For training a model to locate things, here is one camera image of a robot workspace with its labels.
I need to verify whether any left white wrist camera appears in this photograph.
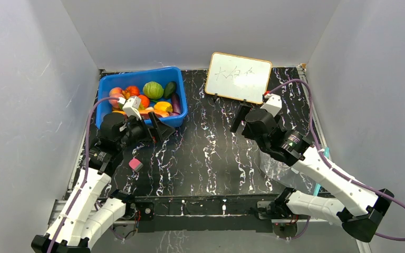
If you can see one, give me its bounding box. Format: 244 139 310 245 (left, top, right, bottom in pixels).
118 96 142 120

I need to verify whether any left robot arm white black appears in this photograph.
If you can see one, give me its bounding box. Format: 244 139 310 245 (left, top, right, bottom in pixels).
31 112 176 252

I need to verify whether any green round melon toy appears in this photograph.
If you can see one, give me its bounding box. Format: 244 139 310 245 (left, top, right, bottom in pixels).
142 81 164 100

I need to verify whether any pink peach toy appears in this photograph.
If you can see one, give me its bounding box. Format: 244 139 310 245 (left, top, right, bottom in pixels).
109 87 123 96
109 93 125 110

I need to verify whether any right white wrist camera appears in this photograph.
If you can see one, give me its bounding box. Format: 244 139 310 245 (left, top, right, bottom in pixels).
261 92 282 117

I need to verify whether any yellow bell pepper toy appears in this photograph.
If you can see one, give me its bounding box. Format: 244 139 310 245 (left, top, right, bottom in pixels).
153 101 173 113

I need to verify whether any blue plastic bin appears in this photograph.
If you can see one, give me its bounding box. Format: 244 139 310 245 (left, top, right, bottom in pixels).
98 66 188 128

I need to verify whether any dark green avocado toy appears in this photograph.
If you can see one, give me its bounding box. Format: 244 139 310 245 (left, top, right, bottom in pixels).
163 81 177 100

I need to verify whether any purple eggplant toy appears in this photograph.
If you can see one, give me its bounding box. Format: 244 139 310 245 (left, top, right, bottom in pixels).
171 93 182 114

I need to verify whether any orange tangerine toy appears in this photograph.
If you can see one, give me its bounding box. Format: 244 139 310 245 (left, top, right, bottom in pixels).
138 95 150 109

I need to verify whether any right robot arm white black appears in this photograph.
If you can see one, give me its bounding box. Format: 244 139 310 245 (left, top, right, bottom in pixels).
230 105 391 242

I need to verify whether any orange pumpkin toy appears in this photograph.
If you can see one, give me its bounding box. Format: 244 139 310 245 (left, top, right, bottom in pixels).
122 85 140 99

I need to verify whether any white dry-erase board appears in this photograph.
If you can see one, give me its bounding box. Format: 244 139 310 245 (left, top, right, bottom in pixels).
205 52 273 104

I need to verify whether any hot dog bun toy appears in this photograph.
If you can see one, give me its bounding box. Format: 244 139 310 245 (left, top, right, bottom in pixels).
111 109 170 120

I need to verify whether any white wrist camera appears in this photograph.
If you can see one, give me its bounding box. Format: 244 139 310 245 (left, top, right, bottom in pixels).
261 92 282 117
118 96 142 120

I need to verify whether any pink white cube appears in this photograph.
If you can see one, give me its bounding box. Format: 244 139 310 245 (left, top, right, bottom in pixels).
128 158 143 172

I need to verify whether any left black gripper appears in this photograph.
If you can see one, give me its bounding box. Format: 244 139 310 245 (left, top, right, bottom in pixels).
117 112 175 150

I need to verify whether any clear zip top bag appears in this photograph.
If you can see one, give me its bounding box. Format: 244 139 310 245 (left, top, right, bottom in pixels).
259 151 331 197

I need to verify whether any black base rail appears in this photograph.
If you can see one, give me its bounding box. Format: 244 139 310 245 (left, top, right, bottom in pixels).
49 193 364 241

